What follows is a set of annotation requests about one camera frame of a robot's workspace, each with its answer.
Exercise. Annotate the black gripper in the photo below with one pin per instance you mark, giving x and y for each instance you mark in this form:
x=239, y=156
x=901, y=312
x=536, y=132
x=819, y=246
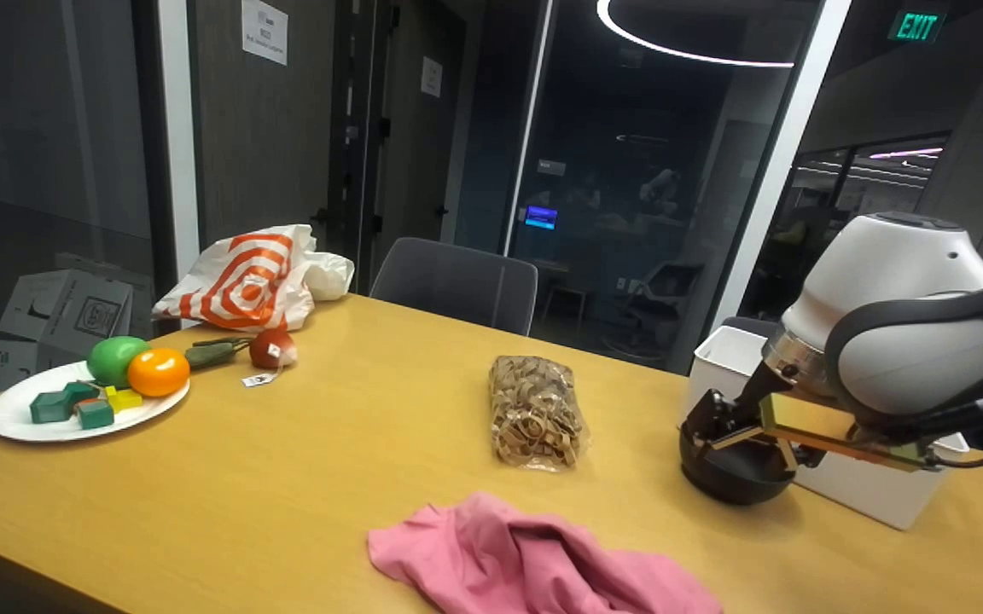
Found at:
x=766, y=397

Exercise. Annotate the pink cloth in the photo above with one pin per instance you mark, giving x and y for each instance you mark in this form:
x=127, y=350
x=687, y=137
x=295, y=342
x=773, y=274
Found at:
x=536, y=563

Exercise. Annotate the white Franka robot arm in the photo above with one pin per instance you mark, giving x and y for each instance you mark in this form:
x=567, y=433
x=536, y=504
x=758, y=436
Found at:
x=904, y=309

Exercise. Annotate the white plastic basket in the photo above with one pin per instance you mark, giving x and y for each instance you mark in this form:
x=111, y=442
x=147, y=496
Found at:
x=879, y=490

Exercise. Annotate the black bowl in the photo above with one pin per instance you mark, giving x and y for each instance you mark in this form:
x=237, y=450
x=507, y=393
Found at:
x=732, y=480

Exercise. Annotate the brown wooden mounting board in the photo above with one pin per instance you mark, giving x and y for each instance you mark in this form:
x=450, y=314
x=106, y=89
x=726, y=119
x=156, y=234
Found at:
x=828, y=425

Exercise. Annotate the clear bag of snacks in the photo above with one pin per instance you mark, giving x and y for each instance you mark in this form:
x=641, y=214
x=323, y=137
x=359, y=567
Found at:
x=535, y=415

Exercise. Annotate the blue lit display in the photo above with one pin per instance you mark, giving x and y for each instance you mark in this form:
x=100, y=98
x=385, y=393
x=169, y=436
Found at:
x=540, y=215

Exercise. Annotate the dark grey chair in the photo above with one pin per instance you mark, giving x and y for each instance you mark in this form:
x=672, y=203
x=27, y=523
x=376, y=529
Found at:
x=460, y=278

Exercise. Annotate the green exit sign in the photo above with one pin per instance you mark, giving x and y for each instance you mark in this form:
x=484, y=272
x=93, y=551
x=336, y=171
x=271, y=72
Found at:
x=915, y=27

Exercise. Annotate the white paper notice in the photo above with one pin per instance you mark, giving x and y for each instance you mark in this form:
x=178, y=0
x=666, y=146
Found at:
x=431, y=77
x=263, y=33

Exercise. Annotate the red toy apple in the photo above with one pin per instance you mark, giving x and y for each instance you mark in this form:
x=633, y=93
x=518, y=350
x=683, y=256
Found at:
x=271, y=350

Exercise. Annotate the small white paper scrap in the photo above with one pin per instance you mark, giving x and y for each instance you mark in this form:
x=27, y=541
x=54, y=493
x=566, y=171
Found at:
x=259, y=381

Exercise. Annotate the white red target bag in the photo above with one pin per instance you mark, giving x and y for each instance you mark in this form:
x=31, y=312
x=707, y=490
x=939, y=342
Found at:
x=246, y=278

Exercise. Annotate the dark green toy cucumber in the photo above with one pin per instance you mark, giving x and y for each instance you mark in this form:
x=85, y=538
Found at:
x=214, y=352

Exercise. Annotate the orange toy fruit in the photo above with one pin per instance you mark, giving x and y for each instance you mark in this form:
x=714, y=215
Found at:
x=160, y=373

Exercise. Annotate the yellow toy block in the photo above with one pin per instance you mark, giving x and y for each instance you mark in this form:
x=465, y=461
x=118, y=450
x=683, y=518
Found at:
x=126, y=397

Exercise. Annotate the green toy fruit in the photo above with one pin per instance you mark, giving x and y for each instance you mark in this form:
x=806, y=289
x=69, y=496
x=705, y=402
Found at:
x=114, y=360

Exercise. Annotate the green toy block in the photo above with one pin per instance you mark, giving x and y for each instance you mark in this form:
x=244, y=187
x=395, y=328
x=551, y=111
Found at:
x=97, y=415
x=49, y=403
x=81, y=393

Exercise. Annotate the white plate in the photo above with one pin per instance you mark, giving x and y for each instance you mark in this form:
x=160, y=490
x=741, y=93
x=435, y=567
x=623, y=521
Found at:
x=15, y=425

